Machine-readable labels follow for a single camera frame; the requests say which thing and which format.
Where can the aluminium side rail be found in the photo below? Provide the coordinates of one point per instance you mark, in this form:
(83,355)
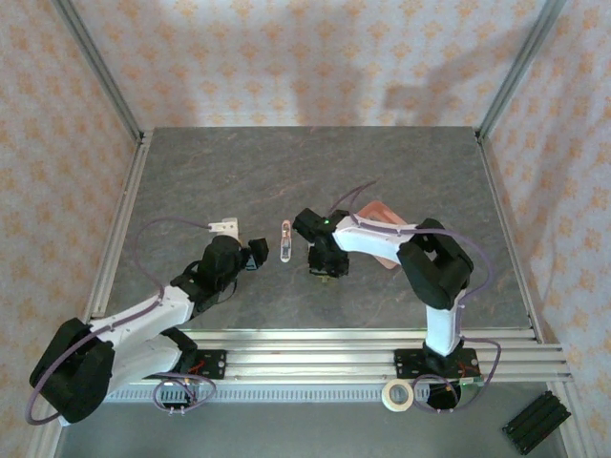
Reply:
(121,224)
(501,214)

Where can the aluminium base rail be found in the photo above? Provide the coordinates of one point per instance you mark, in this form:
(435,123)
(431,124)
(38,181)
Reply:
(305,355)

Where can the orange patterned backdrop cloth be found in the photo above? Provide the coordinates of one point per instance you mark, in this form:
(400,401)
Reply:
(305,57)

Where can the aluminium corner post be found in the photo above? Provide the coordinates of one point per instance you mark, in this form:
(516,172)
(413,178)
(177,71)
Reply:
(520,67)
(100,71)

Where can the black ribbed block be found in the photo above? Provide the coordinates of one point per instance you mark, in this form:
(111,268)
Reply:
(537,422)

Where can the white tape roll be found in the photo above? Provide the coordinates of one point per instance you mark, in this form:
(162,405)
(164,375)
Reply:
(387,396)

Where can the pink plastic tray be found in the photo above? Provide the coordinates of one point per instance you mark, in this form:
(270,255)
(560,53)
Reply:
(379,210)

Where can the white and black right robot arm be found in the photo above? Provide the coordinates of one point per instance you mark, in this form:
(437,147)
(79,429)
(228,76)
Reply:
(372,243)

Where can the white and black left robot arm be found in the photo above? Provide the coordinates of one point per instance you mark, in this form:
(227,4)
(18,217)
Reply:
(143,315)

